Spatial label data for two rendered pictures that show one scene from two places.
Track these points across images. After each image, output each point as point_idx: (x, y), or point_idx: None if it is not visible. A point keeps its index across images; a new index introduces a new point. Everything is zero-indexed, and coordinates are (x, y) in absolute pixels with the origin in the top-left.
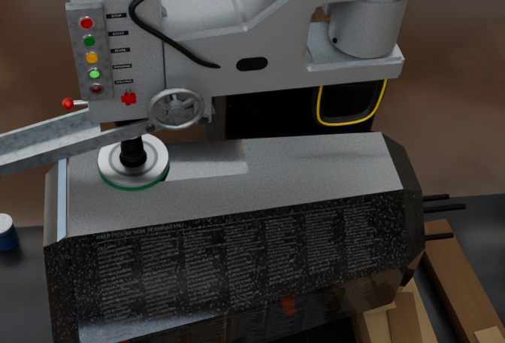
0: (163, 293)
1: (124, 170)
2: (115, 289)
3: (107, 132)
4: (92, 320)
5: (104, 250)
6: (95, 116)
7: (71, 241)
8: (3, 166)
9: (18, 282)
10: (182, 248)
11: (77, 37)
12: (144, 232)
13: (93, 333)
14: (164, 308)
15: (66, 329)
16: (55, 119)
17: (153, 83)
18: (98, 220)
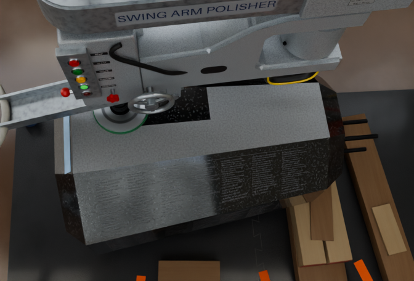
0: (143, 209)
1: (113, 117)
2: (108, 207)
3: None
4: (92, 226)
5: (99, 182)
6: (87, 103)
7: (75, 176)
8: (19, 122)
9: (41, 152)
10: (158, 180)
11: (68, 69)
12: (129, 169)
13: (94, 234)
14: (144, 218)
15: (75, 228)
16: (57, 84)
17: (132, 85)
18: (95, 159)
